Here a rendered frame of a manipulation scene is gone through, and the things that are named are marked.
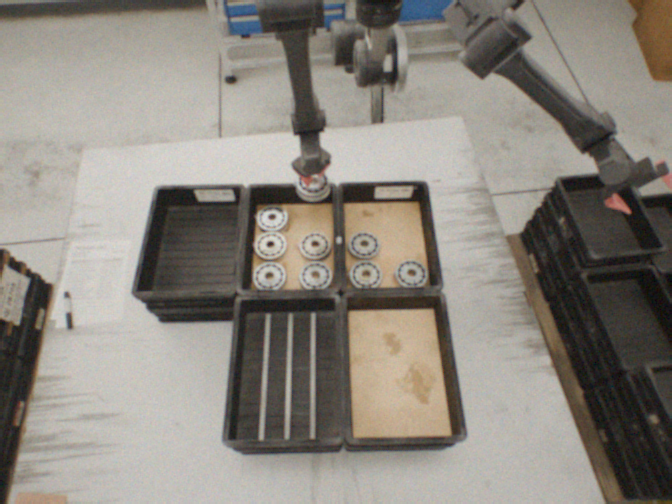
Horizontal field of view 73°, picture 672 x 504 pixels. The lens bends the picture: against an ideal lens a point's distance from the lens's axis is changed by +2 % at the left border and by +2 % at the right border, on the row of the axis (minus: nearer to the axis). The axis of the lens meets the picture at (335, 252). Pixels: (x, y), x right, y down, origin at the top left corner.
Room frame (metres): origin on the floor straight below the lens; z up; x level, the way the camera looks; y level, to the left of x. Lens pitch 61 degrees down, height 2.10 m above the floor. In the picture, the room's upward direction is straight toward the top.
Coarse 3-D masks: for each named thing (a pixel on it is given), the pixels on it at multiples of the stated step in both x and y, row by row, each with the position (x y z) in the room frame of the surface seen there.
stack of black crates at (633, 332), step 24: (576, 288) 0.78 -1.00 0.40; (600, 288) 0.79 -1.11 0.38; (624, 288) 0.79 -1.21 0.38; (648, 288) 0.77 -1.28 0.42; (552, 312) 0.77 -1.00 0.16; (576, 312) 0.70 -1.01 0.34; (600, 312) 0.64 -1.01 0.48; (624, 312) 0.68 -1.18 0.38; (648, 312) 0.68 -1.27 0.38; (576, 336) 0.62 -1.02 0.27; (600, 336) 0.57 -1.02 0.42; (624, 336) 0.58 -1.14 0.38; (648, 336) 0.58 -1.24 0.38; (576, 360) 0.53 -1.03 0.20; (600, 360) 0.49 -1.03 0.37; (624, 360) 0.49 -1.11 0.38; (648, 360) 0.49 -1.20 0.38; (600, 384) 0.42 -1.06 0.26
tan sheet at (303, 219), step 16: (288, 208) 0.89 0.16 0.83; (304, 208) 0.89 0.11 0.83; (320, 208) 0.89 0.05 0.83; (256, 224) 0.82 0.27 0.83; (288, 224) 0.82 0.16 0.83; (304, 224) 0.82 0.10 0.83; (320, 224) 0.82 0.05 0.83; (288, 240) 0.76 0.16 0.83; (256, 256) 0.70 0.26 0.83; (288, 256) 0.70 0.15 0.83; (288, 272) 0.64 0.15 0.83; (288, 288) 0.58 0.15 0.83
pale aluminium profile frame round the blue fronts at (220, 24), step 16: (208, 0) 2.52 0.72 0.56; (224, 0) 2.51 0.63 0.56; (224, 16) 2.57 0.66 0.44; (352, 16) 2.63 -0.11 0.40; (224, 32) 2.64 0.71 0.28; (320, 32) 2.61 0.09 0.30; (224, 48) 2.52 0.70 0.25; (416, 48) 2.68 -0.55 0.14; (432, 48) 2.69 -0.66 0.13; (448, 48) 2.70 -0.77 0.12; (224, 64) 2.52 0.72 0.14; (240, 64) 2.53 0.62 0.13; (256, 64) 2.55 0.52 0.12; (272, 64) 2.56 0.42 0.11
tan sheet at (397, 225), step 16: (352, 208) 0.89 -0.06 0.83; (368, 208) 0.89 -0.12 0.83; (384, 208) 0.89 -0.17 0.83; (400, 208) 0.89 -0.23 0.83; (416, 208) 0.89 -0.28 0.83; (352, 224) 0.82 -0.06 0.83; (368, 224) 0.82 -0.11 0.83; (384, 224) 0.82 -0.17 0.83; (400, 224) 0.82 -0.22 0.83; (416, 224) 0.82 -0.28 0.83; (384, 240) 0.76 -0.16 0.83; (400, 240) 0.76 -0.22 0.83; (416, 240) 0.76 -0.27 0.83; (384, 256) 0.70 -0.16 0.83; (400, 256) 0.70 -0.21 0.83; (416, 256) 0.70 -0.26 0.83; (384, 272) 0.64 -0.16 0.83
